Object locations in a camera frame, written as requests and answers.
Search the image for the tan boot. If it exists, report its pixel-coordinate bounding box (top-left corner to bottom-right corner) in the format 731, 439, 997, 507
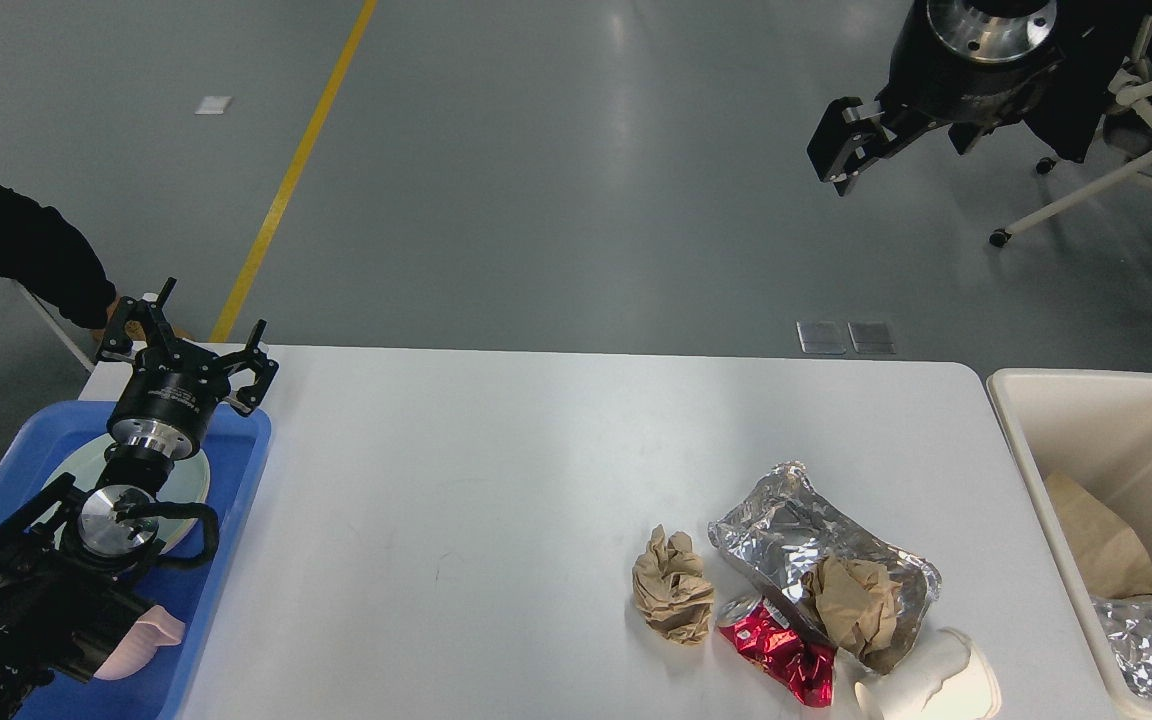
93, 296, 195, 348

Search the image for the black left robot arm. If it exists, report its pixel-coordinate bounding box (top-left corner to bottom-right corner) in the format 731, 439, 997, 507
0, 281, 278, 719

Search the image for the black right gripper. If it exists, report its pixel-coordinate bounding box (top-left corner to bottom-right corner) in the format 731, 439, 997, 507
806, 1, 1062, 197

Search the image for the blue plastic tray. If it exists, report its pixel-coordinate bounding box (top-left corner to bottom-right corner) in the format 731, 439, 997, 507
0, 401, 273, 719

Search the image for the clear floor plate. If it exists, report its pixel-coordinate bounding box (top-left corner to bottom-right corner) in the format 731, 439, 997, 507
846, 323, 897, 355
796, 323, 847, 356

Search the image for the crumpled brown paper ball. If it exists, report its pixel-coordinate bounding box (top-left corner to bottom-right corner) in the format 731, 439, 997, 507
631, 525, 717, 647

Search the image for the white paper cup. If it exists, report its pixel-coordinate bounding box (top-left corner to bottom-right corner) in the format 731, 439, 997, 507
852, 628, 1003, 720

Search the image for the right clear floor plate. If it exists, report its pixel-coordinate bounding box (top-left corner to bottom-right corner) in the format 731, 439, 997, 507
846, 323, 897, 355

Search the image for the black jacket on chair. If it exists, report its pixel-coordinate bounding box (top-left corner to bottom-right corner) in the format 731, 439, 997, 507
1025, 1, 1152, 162

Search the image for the crushed red can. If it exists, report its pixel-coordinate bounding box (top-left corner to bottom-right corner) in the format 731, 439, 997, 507
717, 594, 836, 708

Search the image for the crumpled paper in foil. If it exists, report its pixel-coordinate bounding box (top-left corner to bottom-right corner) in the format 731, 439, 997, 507
804, 556, 901, 660

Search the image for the white floor tag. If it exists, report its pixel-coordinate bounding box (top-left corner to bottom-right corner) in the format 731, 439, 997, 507
195, 94, 233, 118

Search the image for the person in black left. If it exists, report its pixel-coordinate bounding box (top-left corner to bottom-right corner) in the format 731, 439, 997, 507
0, 185, 119, 332

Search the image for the large brown paper bag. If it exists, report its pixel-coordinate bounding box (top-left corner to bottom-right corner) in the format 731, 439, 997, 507
1044, 473, 1152, 600

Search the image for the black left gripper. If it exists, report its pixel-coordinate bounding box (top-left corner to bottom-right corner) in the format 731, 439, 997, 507
96, 276, 279, 461

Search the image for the beige plastic bin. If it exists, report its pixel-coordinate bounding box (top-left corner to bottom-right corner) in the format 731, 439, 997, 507
987, 369, 1152, 719

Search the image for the white office chair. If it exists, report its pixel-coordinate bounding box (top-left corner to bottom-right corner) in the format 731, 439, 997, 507
988, 15, 1152, 379

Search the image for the silver foil bag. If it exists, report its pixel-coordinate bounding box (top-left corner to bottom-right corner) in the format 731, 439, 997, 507
708, 461, 941, 674

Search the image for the left clear floor plate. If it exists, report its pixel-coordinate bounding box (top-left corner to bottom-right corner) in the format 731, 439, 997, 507
796, 323, 847, 356

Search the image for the pink mug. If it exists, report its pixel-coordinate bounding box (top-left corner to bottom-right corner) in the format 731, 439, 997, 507
93, 605, 187, 682

